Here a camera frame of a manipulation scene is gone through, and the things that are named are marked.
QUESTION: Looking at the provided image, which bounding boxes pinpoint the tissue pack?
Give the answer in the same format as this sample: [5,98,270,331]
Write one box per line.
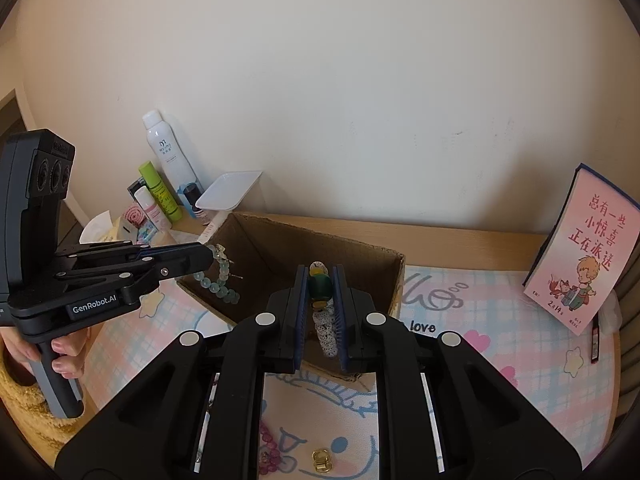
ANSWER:
[78,209,137,246]

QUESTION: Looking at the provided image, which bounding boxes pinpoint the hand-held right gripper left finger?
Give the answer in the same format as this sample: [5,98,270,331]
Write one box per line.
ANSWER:
[54,265,311,480]

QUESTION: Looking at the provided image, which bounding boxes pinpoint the white plastic bag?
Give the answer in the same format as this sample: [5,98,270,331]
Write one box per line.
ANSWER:
[597,291,624,336]

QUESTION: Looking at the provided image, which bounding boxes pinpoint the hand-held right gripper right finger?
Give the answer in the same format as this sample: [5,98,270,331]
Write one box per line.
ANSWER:
[332,265,584,480]

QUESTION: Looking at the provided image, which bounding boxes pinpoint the brown cardboard box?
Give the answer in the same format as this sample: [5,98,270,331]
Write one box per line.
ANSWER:
[175,212,406,387]

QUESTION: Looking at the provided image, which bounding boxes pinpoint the cartoon printed mat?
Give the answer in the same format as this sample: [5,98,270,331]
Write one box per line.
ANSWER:
[87,264,619,480]

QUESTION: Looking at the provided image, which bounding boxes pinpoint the green tube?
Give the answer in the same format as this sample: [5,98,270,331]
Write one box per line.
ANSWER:
[138,161,184,224]

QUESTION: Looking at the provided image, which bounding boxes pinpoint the white plastic tray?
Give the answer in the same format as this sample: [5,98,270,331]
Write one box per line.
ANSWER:
[194,170,264,211]

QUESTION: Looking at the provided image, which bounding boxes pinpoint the person's left hand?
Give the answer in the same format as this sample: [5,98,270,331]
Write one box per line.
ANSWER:
[0,329,84,379]

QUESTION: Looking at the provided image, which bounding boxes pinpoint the pink and white bottle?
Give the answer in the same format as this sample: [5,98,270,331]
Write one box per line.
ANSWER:
[133,186,171,231]

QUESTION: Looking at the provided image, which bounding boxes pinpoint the white and green bead bracelet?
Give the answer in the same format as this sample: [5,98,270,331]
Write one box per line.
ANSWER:
[307,260,337,361]

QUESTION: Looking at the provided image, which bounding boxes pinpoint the brown wooden door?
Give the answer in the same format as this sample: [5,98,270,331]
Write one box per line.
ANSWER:
[0,89,32,147]

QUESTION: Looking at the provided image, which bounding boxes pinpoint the small dark bottle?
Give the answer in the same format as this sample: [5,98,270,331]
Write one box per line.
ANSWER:
[181,182,211,226]

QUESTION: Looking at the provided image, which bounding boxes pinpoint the white spray bottle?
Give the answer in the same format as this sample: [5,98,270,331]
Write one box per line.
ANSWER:
[142,110,201,197]

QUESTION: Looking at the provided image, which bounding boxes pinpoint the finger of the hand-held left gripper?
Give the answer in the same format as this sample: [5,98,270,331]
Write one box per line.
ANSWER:
[59,249,217,307]
[56,240,215,270]

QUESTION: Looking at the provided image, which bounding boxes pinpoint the pink bead bracelet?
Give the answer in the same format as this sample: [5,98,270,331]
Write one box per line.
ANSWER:
[257,422,286,476]

